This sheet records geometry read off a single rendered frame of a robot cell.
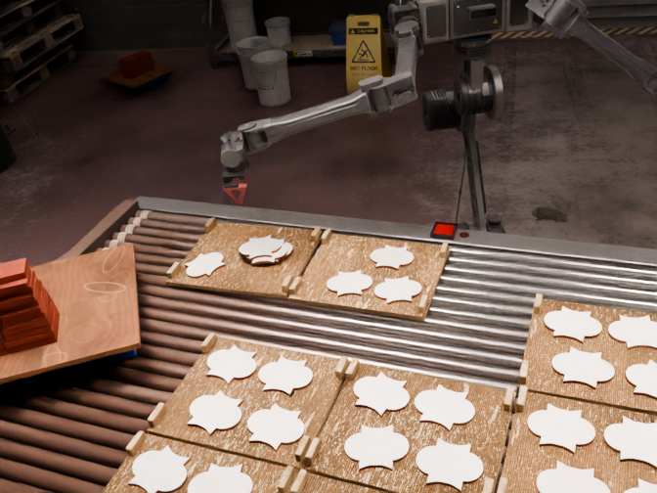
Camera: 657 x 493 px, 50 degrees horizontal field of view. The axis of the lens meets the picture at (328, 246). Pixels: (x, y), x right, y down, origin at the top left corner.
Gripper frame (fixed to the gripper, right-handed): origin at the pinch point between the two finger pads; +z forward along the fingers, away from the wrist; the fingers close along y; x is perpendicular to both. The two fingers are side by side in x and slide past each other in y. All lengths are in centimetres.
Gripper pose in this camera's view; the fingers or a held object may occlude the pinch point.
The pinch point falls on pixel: (240, 194)
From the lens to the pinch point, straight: 218.5
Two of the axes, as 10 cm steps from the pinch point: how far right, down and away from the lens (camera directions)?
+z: 0.9, 8.2, 5.6
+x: -10.0, 0.7, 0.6
